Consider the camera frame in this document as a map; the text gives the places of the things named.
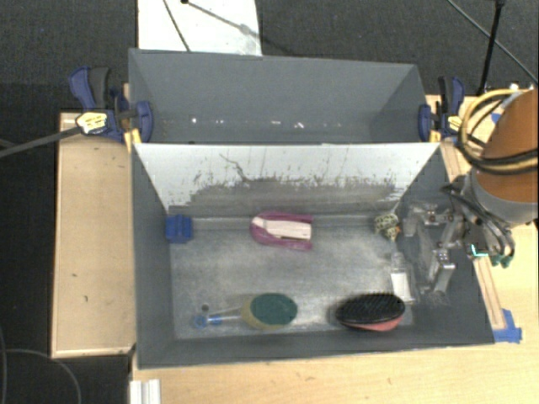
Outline purple and white stapler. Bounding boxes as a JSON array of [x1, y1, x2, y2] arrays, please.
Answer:
[[249, 210, 315, 252]]

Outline blue block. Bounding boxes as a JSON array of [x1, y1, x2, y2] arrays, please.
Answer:
[[164, 214, 195, 243]]

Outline black and red oval brush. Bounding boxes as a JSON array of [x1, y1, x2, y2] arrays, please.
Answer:
[[334, 292, 408, 333]]

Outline clear small bottle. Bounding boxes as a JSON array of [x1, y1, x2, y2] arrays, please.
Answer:
[[389, 252, 416, 303]]

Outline pale wood board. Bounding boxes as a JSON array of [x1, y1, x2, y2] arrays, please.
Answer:
[[50, 108, 138, 359]]

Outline grey metal bin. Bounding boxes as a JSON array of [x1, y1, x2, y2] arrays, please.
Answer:
[[127, 47, 496, 369]]

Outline green yellow scrubber blue handle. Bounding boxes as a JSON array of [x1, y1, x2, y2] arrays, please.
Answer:
[[191, 292, 299, 331]]

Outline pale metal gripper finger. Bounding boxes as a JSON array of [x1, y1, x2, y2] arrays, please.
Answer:
[[423, 249, 458, 307], [403, 203, 449, 288]]

